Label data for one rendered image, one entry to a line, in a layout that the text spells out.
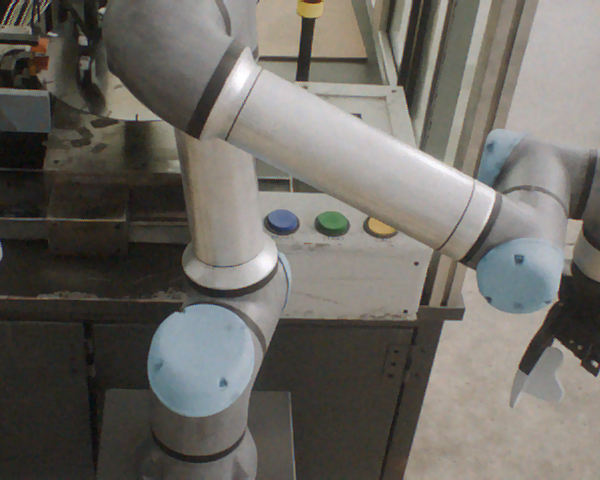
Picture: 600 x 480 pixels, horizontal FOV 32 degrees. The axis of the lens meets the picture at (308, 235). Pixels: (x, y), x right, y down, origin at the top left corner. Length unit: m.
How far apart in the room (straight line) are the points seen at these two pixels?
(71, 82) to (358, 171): 0.77
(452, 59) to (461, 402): 1.19
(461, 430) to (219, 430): 1.27
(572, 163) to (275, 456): 0.56
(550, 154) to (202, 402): 0.46
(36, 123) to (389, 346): 0.63
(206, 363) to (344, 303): 0.40
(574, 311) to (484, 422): 1.27
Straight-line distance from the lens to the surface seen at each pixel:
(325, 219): 1.46
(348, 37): 2.17
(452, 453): 2.38
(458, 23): 1.42
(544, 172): 1.04
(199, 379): 1.16
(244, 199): 1.18
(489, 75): 1.34
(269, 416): 1.41
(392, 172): 0.94
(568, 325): 1.20
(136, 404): 1.42
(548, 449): 2.45
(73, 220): 1.58
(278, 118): 0.93
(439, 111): 1.49
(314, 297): 1.51
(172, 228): 1.66
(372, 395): 1.75
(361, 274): 1.48
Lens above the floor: 1.85
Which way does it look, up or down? 41 degrees down
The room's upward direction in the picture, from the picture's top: 7 degrees clockwise
